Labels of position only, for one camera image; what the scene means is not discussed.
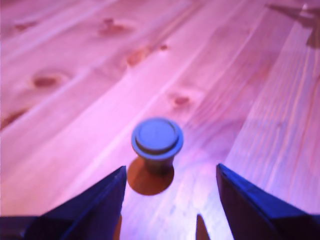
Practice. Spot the dark grey coffee capsule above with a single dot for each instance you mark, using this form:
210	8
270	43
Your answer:
156	135

